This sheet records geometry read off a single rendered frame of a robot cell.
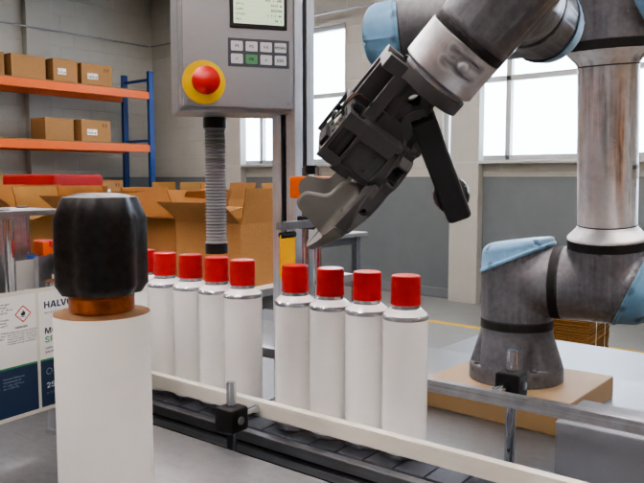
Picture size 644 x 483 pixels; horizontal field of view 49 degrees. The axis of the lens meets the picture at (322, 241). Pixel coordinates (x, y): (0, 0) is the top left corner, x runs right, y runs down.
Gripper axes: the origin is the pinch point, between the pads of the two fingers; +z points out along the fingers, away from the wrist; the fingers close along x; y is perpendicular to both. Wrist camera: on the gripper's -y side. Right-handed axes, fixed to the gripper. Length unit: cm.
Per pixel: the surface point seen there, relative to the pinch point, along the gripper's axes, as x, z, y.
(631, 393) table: -28, 5, -68
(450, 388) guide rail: 3.0, 5.0, -22.0
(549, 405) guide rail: 9.0, -2.9, -27.3
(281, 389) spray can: -2.8, 21.1, -9.6
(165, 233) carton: -193, 126, -10
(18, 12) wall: -784, 332, 209
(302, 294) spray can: -8.3, 11.3, -5.4
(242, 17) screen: -36.8, -4.9, 18.2
